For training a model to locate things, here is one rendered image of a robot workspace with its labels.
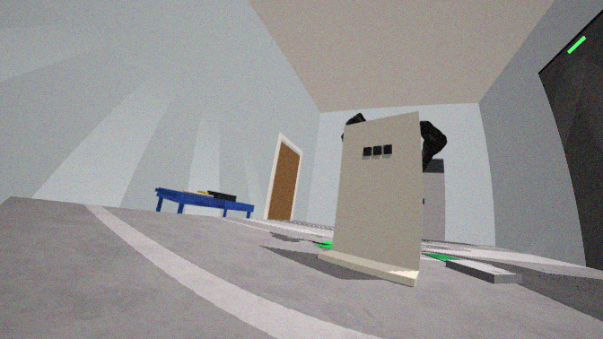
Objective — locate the green square marking on table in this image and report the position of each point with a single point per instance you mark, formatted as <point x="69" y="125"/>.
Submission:
<point x="326" y="244"/>

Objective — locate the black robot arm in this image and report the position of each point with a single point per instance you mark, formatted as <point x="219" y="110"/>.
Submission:
<point x="434" y="139"/>

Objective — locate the grey panel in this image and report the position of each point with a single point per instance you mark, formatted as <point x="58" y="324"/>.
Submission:
<point x="379" y="207"/>

